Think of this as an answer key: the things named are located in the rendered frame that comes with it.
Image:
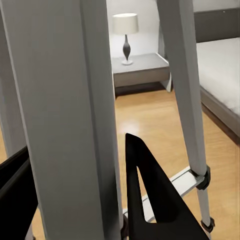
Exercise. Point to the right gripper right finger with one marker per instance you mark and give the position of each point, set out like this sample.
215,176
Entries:
174,219

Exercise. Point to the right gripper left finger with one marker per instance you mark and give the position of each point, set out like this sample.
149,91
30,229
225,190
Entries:
18,196

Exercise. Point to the bed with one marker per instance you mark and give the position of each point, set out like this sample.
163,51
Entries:
217,34

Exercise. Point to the camera tripod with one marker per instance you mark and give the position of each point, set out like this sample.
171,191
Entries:
56,98

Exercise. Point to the table lamp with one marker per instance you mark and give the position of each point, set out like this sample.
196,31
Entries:
124,24

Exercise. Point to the nightstand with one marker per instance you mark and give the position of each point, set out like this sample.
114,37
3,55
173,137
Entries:
145,68

